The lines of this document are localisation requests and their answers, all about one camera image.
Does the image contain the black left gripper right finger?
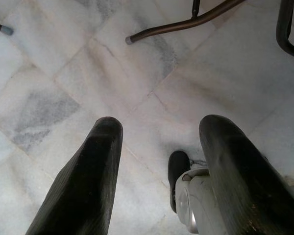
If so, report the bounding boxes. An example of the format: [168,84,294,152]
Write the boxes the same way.
[198,114,294,235]

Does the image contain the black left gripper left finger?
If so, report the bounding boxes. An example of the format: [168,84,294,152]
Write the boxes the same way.
[25,116,124,235]

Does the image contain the black bent metal tube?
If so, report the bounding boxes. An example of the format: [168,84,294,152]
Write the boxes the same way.
[276,0,294,62]

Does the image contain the brown metal leg grey cap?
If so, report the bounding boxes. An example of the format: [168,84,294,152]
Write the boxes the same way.
[0,20,14,36]

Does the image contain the dark metal table leg frame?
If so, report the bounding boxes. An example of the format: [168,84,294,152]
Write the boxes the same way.
[125,0,246,46]

